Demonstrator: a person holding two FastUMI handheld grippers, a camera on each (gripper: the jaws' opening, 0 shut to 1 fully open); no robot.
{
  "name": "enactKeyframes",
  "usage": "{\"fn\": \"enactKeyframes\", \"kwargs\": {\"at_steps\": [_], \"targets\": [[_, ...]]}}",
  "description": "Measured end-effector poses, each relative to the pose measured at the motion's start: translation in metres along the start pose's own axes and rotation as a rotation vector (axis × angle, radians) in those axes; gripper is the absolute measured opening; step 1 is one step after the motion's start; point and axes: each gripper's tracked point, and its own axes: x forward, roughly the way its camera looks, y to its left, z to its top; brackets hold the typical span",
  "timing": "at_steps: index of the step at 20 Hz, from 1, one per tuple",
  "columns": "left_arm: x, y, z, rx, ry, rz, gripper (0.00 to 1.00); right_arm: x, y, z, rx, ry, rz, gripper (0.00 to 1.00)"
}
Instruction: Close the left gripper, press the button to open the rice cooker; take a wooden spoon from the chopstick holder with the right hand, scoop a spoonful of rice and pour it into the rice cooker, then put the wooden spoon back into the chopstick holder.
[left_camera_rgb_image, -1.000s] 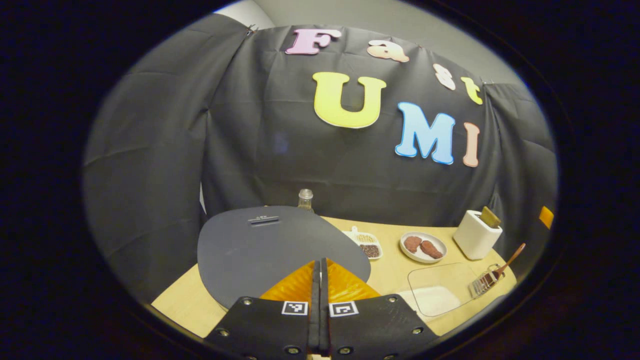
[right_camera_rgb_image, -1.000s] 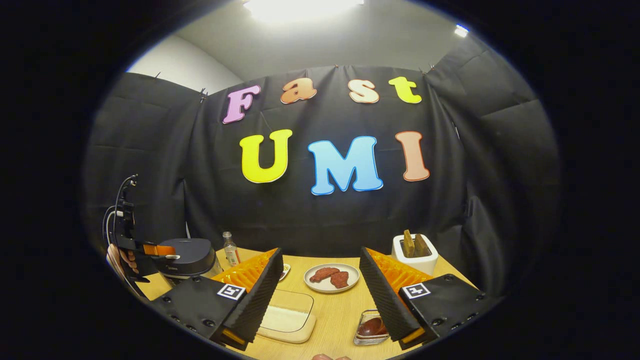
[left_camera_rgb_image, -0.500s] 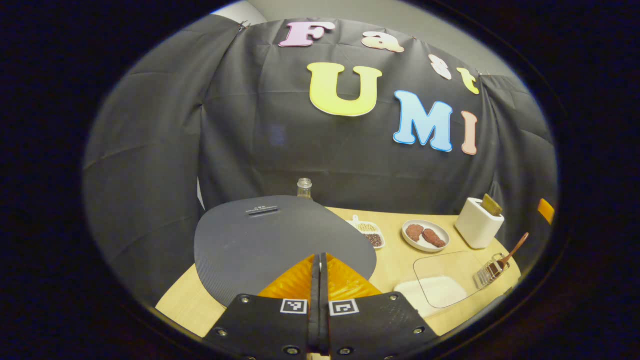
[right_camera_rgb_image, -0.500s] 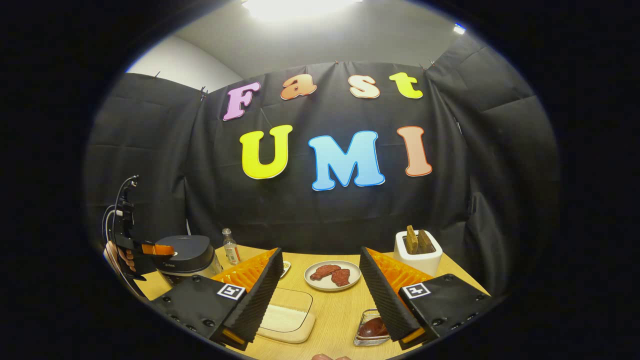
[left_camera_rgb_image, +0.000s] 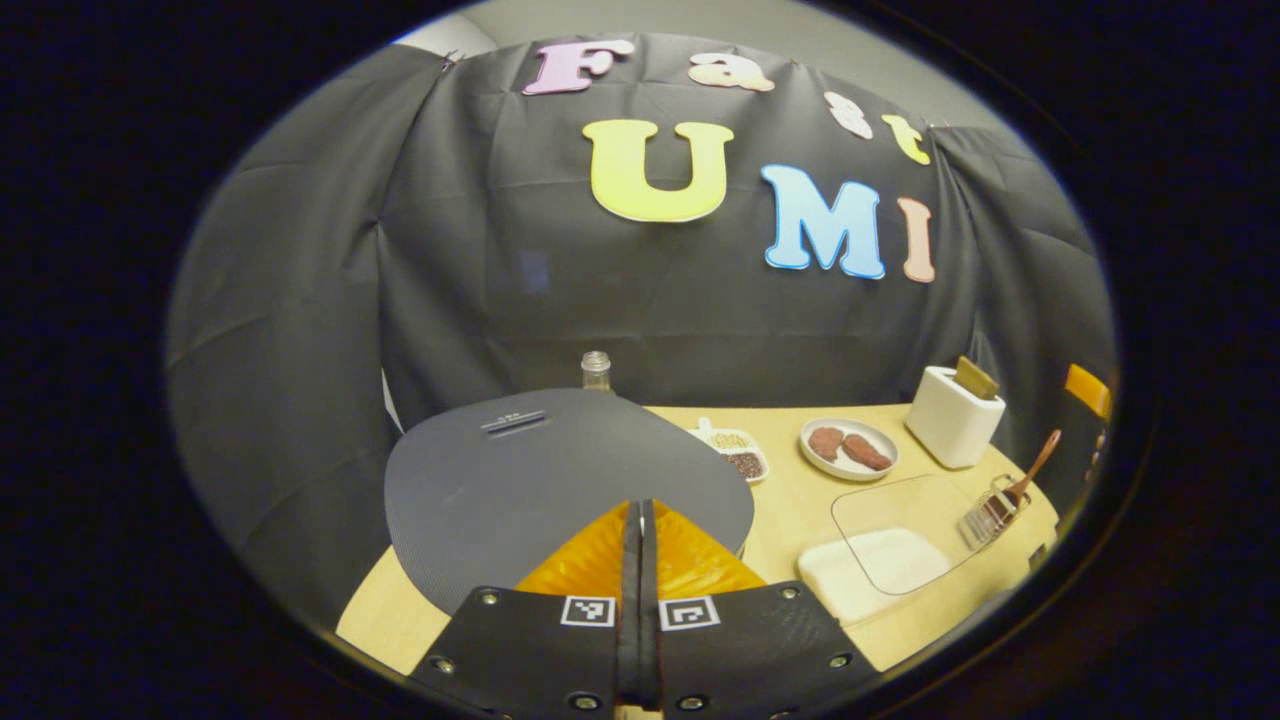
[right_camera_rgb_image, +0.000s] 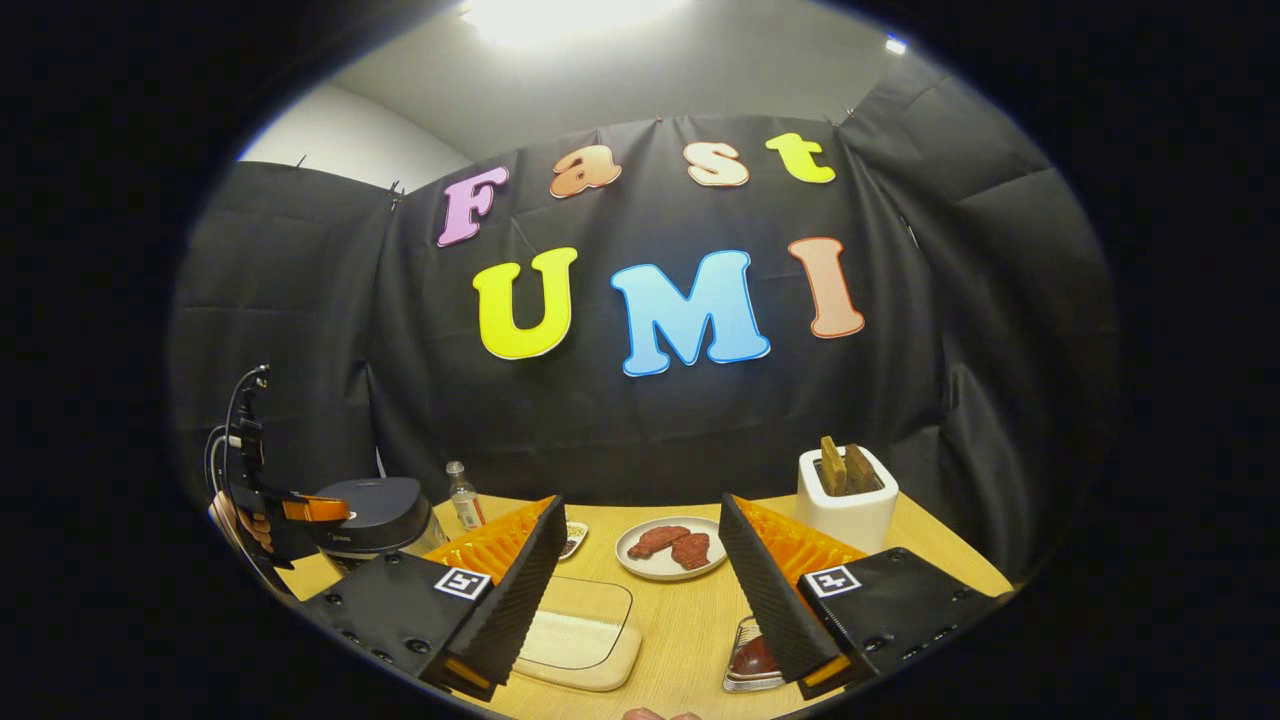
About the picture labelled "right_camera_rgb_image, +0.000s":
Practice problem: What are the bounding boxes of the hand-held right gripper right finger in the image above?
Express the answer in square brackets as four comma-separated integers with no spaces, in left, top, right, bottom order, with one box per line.
[716,492,1004,701]

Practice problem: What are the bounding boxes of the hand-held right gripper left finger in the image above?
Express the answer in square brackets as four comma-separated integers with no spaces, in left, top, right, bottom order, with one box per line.
[300,495,569,703]

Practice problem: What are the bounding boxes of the brown wooden spoon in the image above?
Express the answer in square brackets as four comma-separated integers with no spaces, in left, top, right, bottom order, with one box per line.
[732,634,781,676]

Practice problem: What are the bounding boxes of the dark grey rice cooker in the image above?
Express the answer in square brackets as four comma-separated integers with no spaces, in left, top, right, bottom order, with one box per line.
[305,477,449,576]

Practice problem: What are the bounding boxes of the clear box of rice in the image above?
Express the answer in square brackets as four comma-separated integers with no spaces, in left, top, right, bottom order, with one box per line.
[510,576,643,693]

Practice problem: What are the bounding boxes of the clear chopstick holder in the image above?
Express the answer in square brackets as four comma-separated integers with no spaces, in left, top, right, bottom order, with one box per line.
[722,615,786,693]

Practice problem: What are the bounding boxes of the small glass bottle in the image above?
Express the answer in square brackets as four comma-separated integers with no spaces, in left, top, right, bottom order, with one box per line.
[446,461,487,531]

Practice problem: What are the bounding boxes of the white toaster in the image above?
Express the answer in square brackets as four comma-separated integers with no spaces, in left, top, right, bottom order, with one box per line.
[796,445,900,554]

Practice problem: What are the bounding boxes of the white round plate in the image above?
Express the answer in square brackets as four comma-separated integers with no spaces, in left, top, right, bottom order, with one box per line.
[615,516,728,582]

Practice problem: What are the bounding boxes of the black backdrop cloth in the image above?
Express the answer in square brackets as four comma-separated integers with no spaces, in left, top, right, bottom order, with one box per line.
[168,55,1121,601]

